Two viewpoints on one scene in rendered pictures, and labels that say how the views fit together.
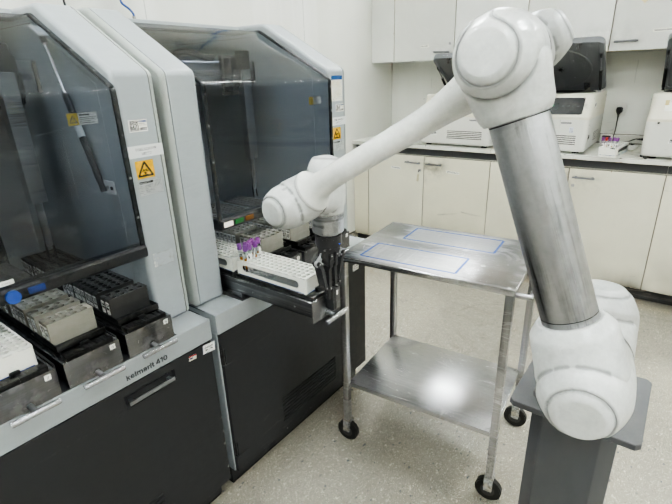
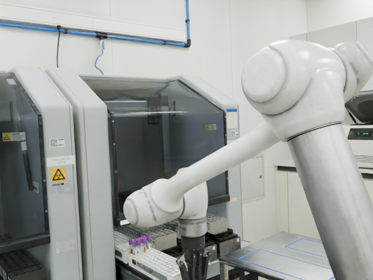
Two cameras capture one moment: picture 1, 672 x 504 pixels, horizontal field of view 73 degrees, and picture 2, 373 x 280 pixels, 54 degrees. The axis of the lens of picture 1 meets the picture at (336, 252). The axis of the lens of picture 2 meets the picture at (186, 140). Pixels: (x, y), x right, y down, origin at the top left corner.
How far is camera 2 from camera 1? 0.29 m
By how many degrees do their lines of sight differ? 23
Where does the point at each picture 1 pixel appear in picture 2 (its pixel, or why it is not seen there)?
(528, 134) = (314, 145)
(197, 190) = (100, 193)
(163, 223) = (68, 217)
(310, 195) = (160, 199)
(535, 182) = (326, 191)
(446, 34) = not seen: hidden behind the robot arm
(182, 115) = (94, 136)
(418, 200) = not seen: hidden behind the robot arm
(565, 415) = not seen: outside the picture
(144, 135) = (61, 149)
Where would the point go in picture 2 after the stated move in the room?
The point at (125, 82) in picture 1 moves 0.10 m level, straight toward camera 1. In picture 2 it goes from (51, 112) to (44, 111)
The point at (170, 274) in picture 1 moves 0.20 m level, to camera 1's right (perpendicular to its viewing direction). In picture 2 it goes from (69, 260) to (120, 264)
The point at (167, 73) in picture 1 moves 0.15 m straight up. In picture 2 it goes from (85, 106) to (82, 65)
